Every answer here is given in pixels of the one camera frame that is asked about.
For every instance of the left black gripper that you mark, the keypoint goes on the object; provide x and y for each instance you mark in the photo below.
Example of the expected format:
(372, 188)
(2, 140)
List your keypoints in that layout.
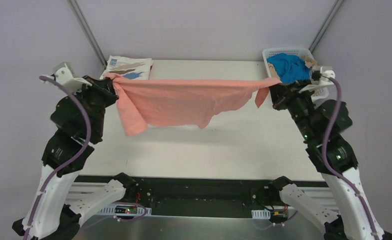
(106, 88)

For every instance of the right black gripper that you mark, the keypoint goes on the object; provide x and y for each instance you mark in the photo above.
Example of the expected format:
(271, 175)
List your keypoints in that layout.
(280, 94)

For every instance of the pink t shirt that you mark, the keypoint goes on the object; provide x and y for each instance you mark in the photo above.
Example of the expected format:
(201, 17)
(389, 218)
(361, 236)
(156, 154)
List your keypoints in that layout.
(161, 103)

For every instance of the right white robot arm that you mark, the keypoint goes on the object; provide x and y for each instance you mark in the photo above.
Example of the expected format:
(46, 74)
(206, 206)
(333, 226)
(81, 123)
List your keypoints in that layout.
(334, 158)

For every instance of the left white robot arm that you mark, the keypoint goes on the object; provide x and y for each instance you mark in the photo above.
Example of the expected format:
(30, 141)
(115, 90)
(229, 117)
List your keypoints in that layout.
(79, 118)

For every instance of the blue t shirt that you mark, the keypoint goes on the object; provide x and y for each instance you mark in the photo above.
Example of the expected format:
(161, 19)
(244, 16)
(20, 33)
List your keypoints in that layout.
(290, 68)

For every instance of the white plastic basket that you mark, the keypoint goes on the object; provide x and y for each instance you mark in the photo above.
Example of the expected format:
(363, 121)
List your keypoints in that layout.
(296, 51)

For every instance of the beige t shirt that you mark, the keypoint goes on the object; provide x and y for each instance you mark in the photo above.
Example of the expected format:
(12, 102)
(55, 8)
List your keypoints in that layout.
(308, 62)

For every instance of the folded white printed t shirt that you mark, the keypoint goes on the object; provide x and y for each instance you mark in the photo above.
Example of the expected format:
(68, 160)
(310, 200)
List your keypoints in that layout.
(129, 68)

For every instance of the left controller board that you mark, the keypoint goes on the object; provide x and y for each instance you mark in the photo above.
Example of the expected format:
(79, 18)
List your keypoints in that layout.
(125, 210)

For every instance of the controller board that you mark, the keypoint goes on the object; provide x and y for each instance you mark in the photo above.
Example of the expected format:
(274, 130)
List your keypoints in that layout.
(125, 210)
(278, 216)

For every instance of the right controller board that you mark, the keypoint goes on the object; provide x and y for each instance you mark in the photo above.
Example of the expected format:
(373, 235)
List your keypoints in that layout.
(278, 216)

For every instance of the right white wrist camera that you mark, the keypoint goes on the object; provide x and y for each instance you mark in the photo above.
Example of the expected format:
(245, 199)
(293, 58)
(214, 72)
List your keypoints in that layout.
(320, 78)

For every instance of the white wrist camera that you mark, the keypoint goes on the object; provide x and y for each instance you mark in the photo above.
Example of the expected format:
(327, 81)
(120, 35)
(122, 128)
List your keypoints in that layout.
(65, 76)
(320, 78)

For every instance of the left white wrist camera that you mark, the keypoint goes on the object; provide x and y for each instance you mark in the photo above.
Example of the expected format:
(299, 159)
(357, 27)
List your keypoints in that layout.
(65, 76)

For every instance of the right aluminium frame post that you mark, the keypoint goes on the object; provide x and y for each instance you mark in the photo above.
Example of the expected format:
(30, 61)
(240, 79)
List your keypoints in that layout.
(336, 7)

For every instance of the aluminium frame post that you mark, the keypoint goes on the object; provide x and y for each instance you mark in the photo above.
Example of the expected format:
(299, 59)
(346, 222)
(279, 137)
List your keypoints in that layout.
(85, 27)
(336, 7)

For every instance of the left aluminium frame post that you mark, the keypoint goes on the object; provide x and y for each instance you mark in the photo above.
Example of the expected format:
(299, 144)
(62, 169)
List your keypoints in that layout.
(85, 27)

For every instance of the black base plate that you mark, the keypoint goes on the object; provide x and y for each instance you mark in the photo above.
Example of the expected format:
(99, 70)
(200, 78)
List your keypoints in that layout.
(202, 197)

